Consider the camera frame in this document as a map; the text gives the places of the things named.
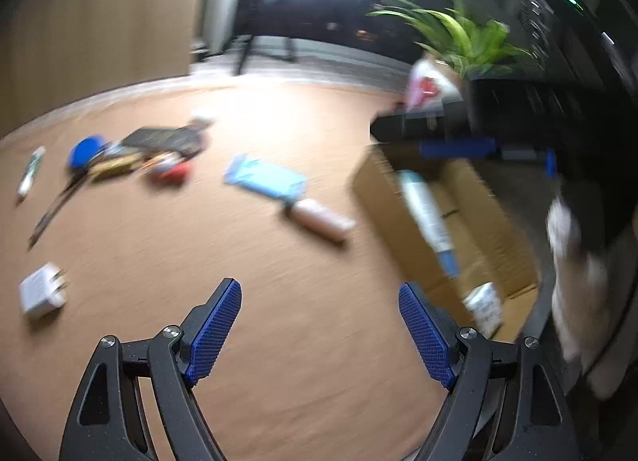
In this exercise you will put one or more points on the white charger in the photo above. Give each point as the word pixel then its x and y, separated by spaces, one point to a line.
pixel 40 291

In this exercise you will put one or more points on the small white patterned packet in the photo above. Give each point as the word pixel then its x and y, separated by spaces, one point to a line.
pixel 483 306

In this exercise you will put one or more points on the white red flower pot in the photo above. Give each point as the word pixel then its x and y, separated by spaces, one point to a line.
pixel 423 85

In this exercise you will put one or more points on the cardboard box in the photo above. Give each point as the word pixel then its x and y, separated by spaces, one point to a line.
pixel 478 202

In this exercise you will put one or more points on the small red orange object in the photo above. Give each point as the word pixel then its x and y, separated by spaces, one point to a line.
pixel 172 173

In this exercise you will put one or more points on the black pouch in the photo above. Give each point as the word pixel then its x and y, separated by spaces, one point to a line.
pixel 159 139

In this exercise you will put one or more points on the large wooden panel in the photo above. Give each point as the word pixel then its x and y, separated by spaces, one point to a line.
pixel 99 17

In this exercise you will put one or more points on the black tripod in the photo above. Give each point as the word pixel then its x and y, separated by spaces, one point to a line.
pixel 244 55

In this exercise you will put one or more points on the white green glue stick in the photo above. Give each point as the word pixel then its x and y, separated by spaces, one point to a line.
pixel 30 172

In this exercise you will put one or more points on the white teal tube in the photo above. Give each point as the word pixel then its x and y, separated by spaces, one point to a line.
pixel 423 212

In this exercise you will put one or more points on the blue tape measure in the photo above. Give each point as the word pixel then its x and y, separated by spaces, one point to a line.
pixel 85 152

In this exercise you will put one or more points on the green spider plant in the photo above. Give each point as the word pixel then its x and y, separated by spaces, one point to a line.
pixel 468 42

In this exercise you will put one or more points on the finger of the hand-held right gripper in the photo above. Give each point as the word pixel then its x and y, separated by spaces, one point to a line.
pixel 408 125
pixel 458 148

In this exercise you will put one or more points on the yellow patterned white tube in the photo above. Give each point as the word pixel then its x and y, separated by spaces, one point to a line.
pixel 114 165

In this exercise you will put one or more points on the beige cosmetic tube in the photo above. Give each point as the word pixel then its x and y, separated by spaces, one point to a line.
pixel 319 219

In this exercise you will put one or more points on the blue plastic tray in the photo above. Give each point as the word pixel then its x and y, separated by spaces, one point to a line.
pixel 264 179

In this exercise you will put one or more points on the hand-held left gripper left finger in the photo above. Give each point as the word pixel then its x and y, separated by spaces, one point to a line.
pixel 214 331

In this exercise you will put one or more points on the pen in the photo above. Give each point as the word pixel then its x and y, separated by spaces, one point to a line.
pixel 50 212

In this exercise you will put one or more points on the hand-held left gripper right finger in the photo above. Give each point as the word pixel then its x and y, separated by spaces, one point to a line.
pixel 423 336

